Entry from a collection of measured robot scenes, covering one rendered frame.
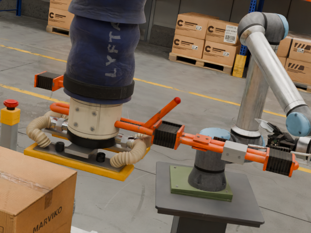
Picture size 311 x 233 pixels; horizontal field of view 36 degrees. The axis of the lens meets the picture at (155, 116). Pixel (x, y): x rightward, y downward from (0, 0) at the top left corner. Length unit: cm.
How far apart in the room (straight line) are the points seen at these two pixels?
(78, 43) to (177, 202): 104
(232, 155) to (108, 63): 46
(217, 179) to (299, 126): 64
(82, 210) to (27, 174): 168
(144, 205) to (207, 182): 144
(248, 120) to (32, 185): 107
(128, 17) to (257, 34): 82
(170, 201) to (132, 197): 157
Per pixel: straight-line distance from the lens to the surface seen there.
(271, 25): 219
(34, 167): 191
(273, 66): 196
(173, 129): 150
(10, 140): 239
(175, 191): 227
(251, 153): 149
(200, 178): 229
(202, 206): 222
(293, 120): 182
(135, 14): 141
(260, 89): 226
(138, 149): 146
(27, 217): 168
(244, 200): 237
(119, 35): 140
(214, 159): 225
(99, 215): 347
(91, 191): 376
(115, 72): 142
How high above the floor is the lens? 179
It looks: 19 degrees down
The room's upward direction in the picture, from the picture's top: 9 degrees clockwise
